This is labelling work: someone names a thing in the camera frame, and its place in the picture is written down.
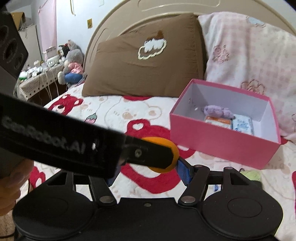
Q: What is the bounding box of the orange ball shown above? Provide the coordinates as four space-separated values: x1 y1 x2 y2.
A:
140 136 180 174

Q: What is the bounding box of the orange white mask pack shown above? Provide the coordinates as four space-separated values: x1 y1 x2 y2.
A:
204 116 232 130

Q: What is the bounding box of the blue wet wipes pack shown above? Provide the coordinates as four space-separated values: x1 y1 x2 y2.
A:
232 114 254 135

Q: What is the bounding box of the purple plush toy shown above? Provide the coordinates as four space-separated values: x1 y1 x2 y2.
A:
203 105 234 120

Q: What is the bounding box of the small white tissue pack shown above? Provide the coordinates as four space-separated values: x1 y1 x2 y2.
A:
214 185 221 192

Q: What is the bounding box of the person left hand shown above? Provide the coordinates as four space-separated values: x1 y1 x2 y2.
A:
0 159 34 216

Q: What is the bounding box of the red bear print blanket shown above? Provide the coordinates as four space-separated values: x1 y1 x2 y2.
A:
14 82 296 241

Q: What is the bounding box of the cluttered side table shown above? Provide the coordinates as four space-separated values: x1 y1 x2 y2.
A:
13 56 64 101

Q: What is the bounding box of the green yarn ball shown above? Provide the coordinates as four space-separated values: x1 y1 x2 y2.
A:
240 169 262 183

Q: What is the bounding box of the grey plush toy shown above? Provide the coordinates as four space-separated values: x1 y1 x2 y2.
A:
57 40 84 85

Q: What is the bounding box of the pink cardboard box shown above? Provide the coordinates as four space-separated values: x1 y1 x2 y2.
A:
170 79 281 169

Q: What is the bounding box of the black white plush toy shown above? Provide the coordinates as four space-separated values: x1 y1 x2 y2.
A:
59 44 70 62

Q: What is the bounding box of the white cabinet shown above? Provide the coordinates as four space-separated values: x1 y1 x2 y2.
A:
11 12 42 70

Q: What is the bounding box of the brown pillow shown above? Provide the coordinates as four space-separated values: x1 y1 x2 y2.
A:
82 13 207 97

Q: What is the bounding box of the pink floral pillow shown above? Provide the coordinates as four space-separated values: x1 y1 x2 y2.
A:
198 12 295 142

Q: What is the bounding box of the beige bed headboard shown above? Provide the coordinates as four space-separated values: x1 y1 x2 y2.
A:
84 0 295 72

